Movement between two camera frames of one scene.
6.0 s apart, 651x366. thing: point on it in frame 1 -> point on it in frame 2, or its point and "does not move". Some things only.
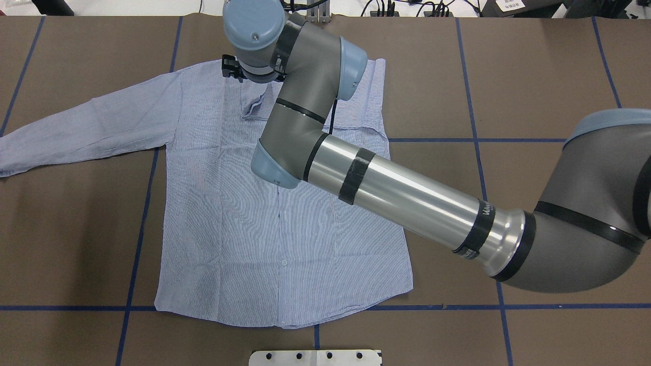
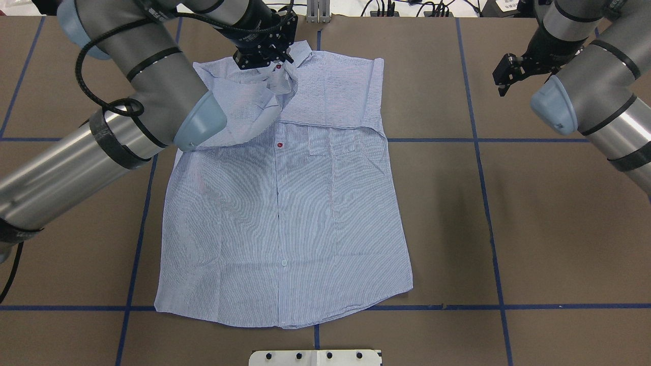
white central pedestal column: (316, 358) does not move
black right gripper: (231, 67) -> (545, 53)
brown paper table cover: (479, 104) does not move
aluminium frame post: (321, 14) does not move
